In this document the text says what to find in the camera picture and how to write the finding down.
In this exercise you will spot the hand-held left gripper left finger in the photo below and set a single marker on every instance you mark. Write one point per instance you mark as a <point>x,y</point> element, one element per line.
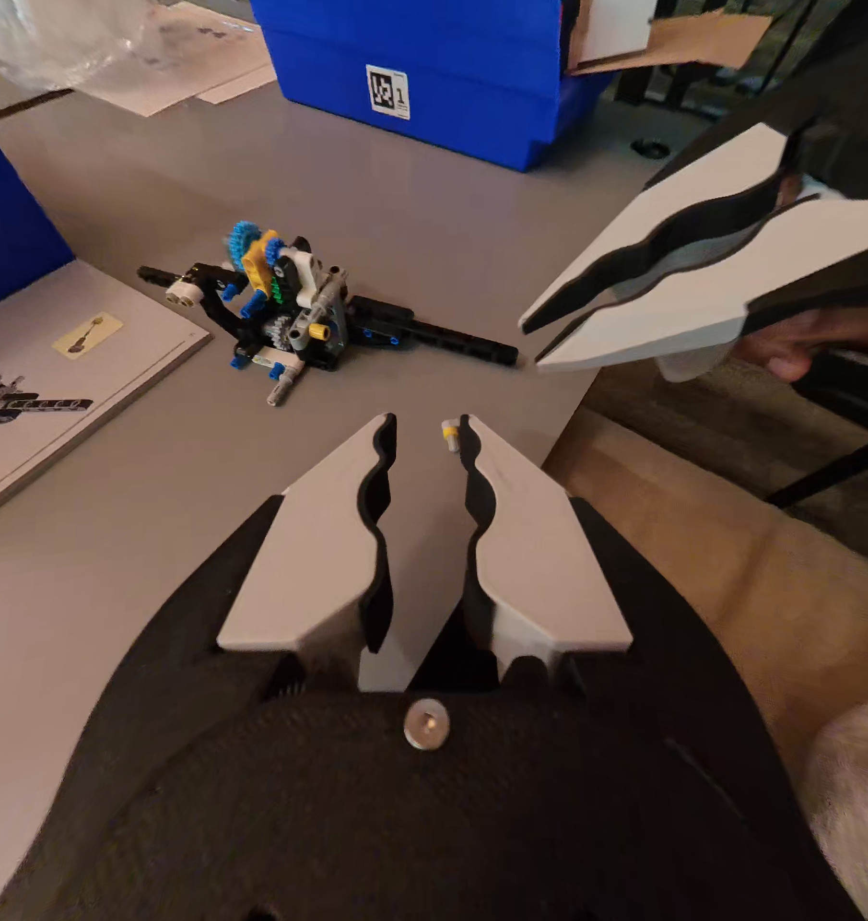
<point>304,561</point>

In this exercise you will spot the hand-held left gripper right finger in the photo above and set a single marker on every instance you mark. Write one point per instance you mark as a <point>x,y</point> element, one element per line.
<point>542,568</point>

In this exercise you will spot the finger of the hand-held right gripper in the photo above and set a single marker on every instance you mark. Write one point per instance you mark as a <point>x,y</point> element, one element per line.
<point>693,194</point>
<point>729,295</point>

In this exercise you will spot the small yellow lego pin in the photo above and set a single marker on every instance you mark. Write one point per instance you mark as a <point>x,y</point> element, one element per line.
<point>450,434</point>

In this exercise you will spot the lego technic model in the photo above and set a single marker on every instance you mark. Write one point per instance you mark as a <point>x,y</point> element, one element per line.
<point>297,302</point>

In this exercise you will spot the lego instruction booklet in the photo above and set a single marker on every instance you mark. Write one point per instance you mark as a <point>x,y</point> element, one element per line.
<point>81,460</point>

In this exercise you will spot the person's right hand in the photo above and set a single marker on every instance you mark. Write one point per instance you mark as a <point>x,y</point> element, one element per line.
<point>786,345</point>

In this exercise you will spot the black chair base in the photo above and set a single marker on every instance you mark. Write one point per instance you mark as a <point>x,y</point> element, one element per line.
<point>837,403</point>

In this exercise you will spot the open cardboard box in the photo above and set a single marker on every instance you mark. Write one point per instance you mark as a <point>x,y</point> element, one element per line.
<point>707,36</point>

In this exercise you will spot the blue plastic bin with tag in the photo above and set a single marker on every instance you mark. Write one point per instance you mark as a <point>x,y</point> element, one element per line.
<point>477,43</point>

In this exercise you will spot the plain blue plastic bin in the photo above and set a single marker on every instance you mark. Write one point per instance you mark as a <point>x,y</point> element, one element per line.
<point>9,230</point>

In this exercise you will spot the clear plastic bag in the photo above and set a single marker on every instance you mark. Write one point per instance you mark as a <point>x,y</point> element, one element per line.
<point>60,36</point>

